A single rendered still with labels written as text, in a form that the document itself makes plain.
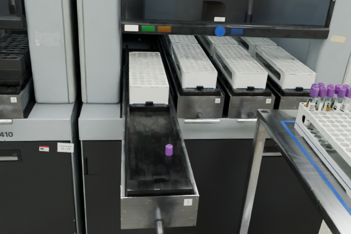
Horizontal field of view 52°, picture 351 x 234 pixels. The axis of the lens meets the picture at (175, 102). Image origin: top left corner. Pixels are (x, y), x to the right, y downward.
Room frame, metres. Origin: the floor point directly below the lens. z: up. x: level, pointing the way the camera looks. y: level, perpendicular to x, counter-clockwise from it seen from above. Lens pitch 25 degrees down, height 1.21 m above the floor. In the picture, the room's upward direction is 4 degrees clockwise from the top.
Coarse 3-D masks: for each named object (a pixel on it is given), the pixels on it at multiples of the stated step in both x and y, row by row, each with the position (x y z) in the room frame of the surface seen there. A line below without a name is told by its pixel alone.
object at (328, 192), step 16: (272, 112) 0.83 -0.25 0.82; (288, 112) 0.83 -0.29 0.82; (256, 128) 0.83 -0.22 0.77; (272, 128) 0.74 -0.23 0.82; (288, 128) 0.74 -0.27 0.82; (256, 144) 0.82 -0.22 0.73; (288, 144) 0.67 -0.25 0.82; (304, 144) 0.68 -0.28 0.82; (256, 160) 0.82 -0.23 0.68; (288, 160) 0.62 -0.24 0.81; (304, 160) 0.61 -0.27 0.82; (320, 160) 0.62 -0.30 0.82; (256, 176) 0.82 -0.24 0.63; (304, 176) 0.56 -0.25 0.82; (320, 176) 0.56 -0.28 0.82; (320, 192) 0.51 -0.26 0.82; (336, 192) 0.52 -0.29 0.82; (320, 208) 0.48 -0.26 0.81; (336, 208) 0.47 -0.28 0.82; (240, 224) 0.82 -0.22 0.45; (336, 224) 0.44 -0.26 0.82
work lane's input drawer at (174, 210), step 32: (128, 64) 1.13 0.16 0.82; (128, 96) 0.87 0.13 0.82; (128, 128) 0.70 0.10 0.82; (160, 128) 0.73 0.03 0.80; (128, 160) 0.57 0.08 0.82; (160, 160) 0.60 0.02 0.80; (128, 192) 0.49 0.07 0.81; (160, 192) 0.50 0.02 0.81; (192, 192) 0.50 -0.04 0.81; (128, 224) 0.48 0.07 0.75; (160, 224) 0.48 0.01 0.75; (192, 224) 0.50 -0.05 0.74
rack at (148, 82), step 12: (132, 60) 1.04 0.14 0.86; (144, 60) 1.04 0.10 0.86; (156, 60) 1.05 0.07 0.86; (132, 72) 0.93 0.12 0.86; (144, 72) 0.94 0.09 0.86; (156, 72) 0.94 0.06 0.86; (132, 84) 0.85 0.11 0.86; (144, 84) 0.86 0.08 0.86; (156, 84) 0.87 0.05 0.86; (168, 84) 0.86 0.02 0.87; (132, 96) 0.83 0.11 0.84; (144, 96) 0.83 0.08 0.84; (156, 96) 0.84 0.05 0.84
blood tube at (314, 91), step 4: (312, 88) 0.72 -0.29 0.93; (316, 88) 0.72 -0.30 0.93; (312, 92) 0.72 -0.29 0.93; (316, 92) 0.71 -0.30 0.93; (312, 96) 0.71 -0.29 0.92; (316, 96) 0.71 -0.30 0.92; (312, 100) 0.72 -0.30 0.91; (308, 104) 0.72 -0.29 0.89; (312, 104) 0.72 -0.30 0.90; (308, 108) 0.72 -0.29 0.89; (312, 108) 0.72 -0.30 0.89; (308, 120) 0.72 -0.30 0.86; (304, 124) 0.72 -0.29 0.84; (308, 124) 0.72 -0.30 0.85; (308, 128) 0.72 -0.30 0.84
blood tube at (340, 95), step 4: (340, 88) 0.73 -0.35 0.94; (344, 88) 0.73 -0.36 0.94; (340, 92) 0.72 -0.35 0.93; (344, 92) 0.72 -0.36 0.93; (340, 96) 0.72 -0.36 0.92; (344, 96) 0.72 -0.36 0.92; (336, 100) 0.73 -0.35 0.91; (340, 100) 0.72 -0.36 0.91; (336, 104) 0.72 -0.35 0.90; (340, 104) 0.72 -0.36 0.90; (336, 108) 0.72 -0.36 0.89
